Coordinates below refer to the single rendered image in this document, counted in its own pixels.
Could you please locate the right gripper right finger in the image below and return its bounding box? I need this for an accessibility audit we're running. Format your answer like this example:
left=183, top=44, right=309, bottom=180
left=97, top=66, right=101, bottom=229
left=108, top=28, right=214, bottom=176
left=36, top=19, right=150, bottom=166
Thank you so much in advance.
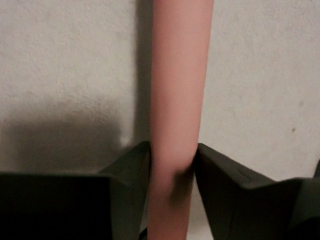
left=195, top=143, right=320, bottom=240

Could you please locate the pink long bar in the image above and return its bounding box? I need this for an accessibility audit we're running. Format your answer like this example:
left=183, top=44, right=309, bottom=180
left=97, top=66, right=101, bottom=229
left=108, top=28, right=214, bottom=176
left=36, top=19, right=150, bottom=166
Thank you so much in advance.
left=138, top=0, right=214, bottom=240

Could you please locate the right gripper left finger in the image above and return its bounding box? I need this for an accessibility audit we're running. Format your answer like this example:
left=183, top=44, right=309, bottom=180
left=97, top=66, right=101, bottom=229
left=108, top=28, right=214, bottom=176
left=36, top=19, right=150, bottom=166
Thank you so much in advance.
left=0, top=141, right=150, bottom=240

